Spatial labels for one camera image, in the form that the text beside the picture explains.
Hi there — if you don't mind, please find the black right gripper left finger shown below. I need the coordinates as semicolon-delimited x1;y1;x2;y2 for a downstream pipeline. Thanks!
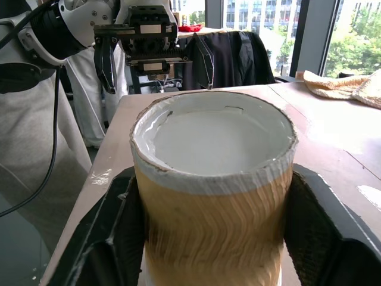
52;166;147;286

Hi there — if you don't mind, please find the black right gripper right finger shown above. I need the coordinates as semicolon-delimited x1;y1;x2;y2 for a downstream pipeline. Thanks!
282;163;381;286

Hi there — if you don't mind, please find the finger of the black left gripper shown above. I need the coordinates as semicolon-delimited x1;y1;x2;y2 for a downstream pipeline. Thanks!
93;37;119;95
189;32;216;91

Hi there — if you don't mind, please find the tan ribbed paper cup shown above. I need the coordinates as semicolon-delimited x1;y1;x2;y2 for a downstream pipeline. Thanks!
129;91;299;286

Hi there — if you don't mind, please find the black jacket on chair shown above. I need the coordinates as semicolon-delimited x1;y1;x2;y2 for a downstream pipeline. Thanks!
181;30;276;90

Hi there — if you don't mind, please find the red cloth item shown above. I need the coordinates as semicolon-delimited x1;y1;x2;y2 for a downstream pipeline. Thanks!
178;24;204;33

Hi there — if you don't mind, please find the silver robot torso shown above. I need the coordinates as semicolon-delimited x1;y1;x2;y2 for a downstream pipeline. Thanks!
0;56;93;257

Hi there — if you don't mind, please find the cream knitted cloth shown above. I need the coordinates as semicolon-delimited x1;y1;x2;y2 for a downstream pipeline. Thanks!
302;70;381;110

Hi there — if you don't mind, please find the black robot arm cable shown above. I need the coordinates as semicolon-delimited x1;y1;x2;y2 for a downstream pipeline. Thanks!
0;0;62;217

